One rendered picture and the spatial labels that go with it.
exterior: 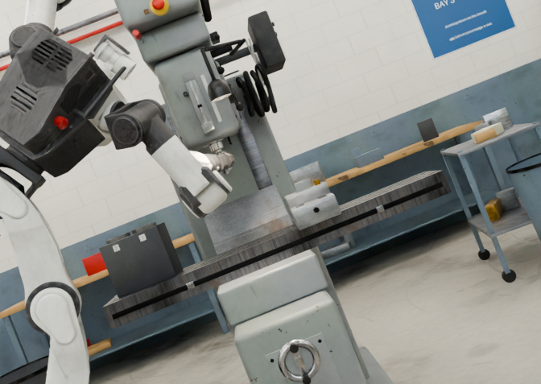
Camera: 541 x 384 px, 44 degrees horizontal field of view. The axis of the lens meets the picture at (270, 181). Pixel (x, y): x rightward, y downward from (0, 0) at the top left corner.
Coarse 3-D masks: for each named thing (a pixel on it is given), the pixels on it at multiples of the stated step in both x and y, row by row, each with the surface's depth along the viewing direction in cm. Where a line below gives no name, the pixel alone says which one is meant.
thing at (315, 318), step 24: (288, 312) 202; (312, 312) 197; (336, 312) 198; (240, 336) 197; (264, 336) 196; (288, 336) 197; (312, 336) 197; (336, 336) 197; (264, 360) 196; (336, 360) 197
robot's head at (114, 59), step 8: (104, 48) 197; (112, 48) 198; (96, 56) 198; (104, 56) 197; (112, 56) 197; (120, 56) 198; (128, 56) 200; (104, 64) 197; (112, 64) 198; (120, 64) 197; (128, 64) 198; (136, 64) 202; (128, 72) 198
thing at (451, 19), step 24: (432, 0) 667; (456, 0) 668; (480, 0) 669; (504, 0) 670; (432, 24) 666; (456, 24) 667; (480, 24) 668; (504, 24) 670; (432, 48) 666; (456, 48) 667
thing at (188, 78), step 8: (192, 72) 225; (184, 80) 225; (192, 80) 225; (192, 88) 225; (192, 96) 225; (200, 96) 225; (192, 104) 225; (200, 104) 225; (200, 112) 225; (208, 112) 225; (200, 120) 225; (208, 120) 225; (208, 128) 225
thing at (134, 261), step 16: (160, 224) 237; (112, 240) 234; (128, 240) 232; (144, 240) 232; (160, 240) 231; (112, 256) 233; (128, 256) 233; (144, 256) 232; (160, 256) 232; (176, 256) 241; (112, 272) 233; (128, 272) 233; (144, 272) 232; (160, 272) 232; (176, 272) 233; (128, 288) 233
